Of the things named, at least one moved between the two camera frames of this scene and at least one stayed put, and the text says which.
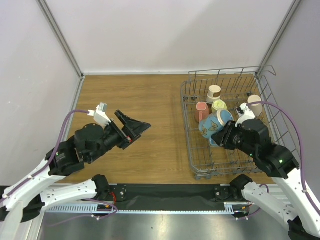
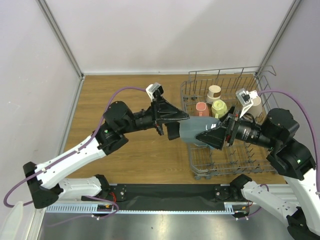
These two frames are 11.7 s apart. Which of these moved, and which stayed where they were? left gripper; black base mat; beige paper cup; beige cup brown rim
Moved: left gripper
Stayed: beige paper cup; black base mat; beige cup brown rim
